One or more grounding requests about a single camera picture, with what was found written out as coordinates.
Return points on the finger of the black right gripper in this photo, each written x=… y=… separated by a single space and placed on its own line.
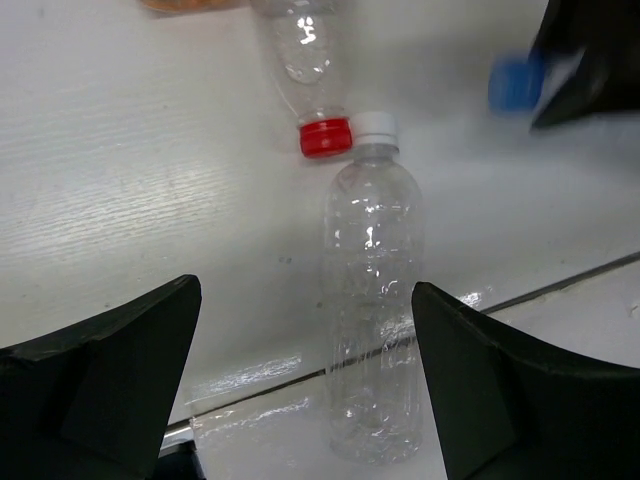
x=606 y=35

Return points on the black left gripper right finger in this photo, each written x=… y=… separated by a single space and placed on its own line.
x=508 y=405

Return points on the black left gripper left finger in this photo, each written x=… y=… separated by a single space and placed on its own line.
x=93 y=400

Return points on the clear white cap bottle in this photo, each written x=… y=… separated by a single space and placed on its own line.
x=373 y=239

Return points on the red label plastic bottle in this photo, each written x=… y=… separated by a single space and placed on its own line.
x=304 y=41

